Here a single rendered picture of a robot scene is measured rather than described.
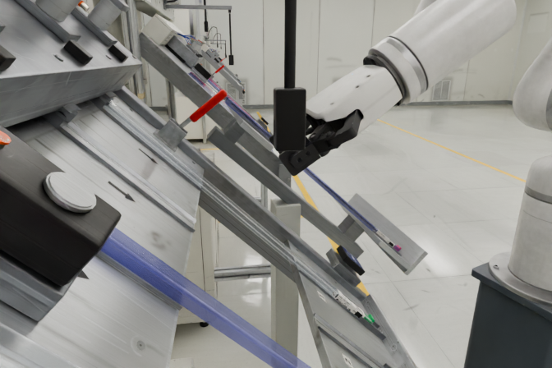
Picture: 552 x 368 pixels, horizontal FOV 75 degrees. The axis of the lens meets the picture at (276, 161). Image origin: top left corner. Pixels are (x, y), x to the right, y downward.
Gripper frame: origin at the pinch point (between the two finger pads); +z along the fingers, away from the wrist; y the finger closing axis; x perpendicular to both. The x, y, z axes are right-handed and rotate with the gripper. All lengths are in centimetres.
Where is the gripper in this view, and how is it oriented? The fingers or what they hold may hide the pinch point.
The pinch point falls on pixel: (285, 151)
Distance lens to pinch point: 46.1
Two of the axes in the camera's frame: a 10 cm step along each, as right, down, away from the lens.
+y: 1.4, 2.8, -9.5
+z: -8.1, 5.9, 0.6
